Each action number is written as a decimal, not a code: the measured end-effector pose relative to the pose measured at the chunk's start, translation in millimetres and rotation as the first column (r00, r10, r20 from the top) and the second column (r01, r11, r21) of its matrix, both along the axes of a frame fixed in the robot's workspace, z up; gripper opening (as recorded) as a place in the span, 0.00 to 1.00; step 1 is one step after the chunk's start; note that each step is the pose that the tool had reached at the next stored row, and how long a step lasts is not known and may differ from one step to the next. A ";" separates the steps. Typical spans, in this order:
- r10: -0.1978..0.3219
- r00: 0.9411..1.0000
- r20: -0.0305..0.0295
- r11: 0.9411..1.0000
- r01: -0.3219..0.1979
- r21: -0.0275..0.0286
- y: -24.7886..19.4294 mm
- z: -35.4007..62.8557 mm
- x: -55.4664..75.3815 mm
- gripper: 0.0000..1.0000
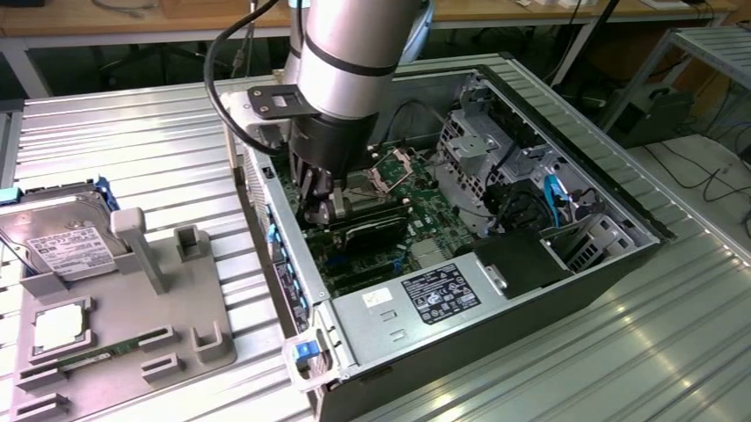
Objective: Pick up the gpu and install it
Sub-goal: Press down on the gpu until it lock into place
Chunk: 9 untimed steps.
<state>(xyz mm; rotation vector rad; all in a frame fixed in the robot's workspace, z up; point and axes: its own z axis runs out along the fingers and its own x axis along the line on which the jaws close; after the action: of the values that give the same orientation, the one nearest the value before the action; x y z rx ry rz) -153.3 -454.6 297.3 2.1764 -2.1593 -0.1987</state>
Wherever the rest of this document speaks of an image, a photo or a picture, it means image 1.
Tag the grey metal drive cage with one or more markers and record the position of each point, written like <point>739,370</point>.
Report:
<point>466,176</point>

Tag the wooden desk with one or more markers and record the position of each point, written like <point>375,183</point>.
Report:
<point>176,19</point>

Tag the grey parts rack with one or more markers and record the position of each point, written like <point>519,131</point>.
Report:
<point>118,316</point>

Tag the black box device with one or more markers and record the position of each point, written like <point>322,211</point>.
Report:
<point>657,118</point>

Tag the black chair base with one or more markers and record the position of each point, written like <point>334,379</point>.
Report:
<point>164,53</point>

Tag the graphics card with metal bracket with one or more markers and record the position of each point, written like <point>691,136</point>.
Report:
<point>375,233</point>

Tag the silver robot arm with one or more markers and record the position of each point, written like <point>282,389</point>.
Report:
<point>346,66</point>

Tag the CPU socket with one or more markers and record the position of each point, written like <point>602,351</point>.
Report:
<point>363,188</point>

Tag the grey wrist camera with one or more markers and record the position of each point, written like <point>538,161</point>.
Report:
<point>275,103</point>

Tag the metal socket cover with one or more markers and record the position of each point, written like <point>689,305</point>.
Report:
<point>399,154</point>

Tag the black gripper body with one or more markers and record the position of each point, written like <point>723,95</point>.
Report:
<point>334,140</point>

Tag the green motherboard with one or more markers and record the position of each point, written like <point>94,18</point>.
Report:
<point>434,206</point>

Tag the blue case latch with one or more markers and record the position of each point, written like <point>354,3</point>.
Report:
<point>306,352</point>

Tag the open black PC case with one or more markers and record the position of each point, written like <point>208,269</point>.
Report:
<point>587,264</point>

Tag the silver CPU chip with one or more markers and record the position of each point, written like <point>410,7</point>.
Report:
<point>59,327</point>

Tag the silver chipset heatsink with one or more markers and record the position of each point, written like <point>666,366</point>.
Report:
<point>430,251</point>

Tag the green RAM stick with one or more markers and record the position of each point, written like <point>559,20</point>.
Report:
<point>118,350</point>

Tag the metal slat rack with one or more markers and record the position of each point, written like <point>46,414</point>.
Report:
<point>715,44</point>

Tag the hard disk with blue carrier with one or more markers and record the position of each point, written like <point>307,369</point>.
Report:
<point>64,237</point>

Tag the black expansion slot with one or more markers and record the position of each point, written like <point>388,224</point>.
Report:
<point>363,277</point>

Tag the grey power supply unit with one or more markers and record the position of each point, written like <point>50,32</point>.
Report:
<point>375,327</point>

